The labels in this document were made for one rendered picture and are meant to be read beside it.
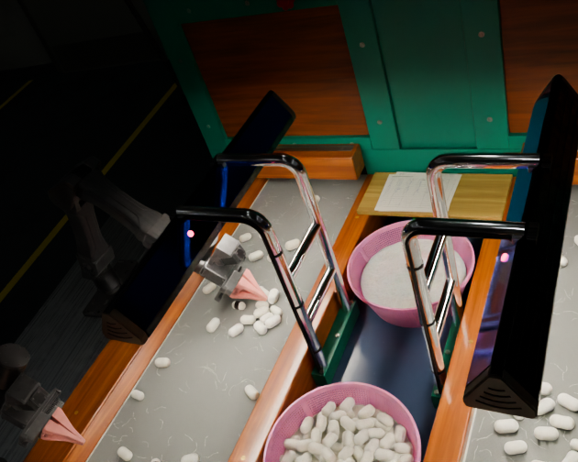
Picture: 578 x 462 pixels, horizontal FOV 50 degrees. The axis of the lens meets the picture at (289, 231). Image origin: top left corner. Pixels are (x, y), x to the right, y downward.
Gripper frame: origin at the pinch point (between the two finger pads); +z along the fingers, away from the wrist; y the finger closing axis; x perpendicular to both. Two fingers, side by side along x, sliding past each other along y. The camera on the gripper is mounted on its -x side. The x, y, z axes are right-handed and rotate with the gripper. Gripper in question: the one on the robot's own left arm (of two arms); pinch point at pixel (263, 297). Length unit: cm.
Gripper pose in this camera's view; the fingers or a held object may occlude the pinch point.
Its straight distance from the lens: 137.6
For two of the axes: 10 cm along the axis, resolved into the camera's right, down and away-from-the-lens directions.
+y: 3.8, -6.8, 6.3
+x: -3.5, 5.3, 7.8
